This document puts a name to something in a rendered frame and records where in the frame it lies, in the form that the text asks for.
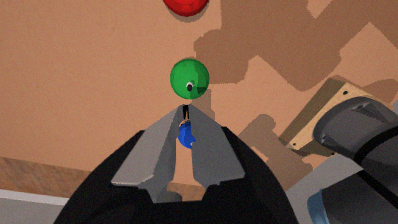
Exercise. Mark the red dome bell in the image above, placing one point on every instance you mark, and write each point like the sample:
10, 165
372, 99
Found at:
186, 7

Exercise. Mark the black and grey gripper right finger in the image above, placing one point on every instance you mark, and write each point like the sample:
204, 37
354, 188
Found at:
220, 157

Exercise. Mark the blue dome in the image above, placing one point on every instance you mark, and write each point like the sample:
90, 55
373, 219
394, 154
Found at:
185, 137

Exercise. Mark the green bell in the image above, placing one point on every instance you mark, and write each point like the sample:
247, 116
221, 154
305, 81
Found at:
189, 78

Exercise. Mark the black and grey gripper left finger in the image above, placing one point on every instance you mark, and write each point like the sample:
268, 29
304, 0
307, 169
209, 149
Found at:
145, 161

